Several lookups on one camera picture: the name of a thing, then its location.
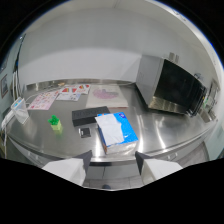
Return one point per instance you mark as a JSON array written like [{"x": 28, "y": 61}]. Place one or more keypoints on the black rectangular box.
[{"x": 90, "y": 115}]

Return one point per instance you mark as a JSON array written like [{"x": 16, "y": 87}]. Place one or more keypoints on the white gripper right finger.
[{"x": 156, "y": 168}]

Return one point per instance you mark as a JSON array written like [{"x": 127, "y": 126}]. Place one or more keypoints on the red and yellow sticker sheet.
[{"x": 76, "y": 89}]

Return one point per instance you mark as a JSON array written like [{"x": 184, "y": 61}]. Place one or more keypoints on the pink heart picture sheet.
[{"x": 106, "y": 96}]

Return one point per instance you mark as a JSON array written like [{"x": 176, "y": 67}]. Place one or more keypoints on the white and blue sticker sheet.
[{"x": 69, "y": 96}]

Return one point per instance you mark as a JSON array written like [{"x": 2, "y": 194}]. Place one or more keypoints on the pink sticker sheet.
[{"x": 43, "y": 100}]

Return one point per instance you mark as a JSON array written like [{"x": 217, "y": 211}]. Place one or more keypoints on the blue tissue box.
[{"x": 116, "y": 131}]

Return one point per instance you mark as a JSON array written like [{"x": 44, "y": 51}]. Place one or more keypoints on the small black square device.
[{"x": 84, "y": 132}]

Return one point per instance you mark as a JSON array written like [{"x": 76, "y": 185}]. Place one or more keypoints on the clear acrylic sign holder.
[{"x": 20, "y": 110}]

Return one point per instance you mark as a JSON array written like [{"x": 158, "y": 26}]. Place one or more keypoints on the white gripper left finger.
[{"x": 68, "y": 170}]

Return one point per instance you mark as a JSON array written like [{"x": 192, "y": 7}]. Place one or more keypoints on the framed wall picture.
[{"x": 4, "y": 85}]

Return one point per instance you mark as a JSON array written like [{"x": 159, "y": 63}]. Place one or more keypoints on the silver microwave oven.
[{"x": 170, "y": 85}]

